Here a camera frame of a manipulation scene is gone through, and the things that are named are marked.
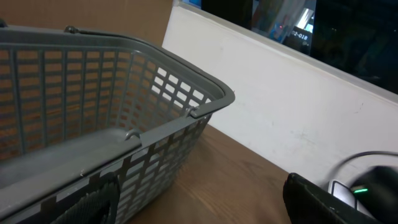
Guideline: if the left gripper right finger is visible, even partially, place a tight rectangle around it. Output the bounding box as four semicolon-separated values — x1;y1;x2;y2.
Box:
283;173;381;224

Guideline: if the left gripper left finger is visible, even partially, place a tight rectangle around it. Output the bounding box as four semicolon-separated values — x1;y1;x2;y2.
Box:
18;171;121;224

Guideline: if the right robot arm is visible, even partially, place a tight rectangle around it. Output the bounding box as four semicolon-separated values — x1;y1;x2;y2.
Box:
350;166;397;224

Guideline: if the white barcode scanner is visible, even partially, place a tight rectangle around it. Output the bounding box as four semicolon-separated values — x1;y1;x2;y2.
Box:
328;180;374;218

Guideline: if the white window sill ledge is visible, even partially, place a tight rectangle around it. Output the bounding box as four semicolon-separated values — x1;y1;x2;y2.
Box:
162;1;397;184

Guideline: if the grey plastic shopping basket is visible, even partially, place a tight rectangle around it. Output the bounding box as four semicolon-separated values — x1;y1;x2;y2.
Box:
1;22;235;224

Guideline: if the glass window pane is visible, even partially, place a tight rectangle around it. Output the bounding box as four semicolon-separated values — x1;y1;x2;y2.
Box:
185;0;397;93

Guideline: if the brown cardboard panel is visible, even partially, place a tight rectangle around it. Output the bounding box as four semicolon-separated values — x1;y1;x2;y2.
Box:
1;0;173;45

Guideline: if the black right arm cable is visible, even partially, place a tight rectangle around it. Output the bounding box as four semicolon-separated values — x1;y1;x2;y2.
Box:
323;150;398;187

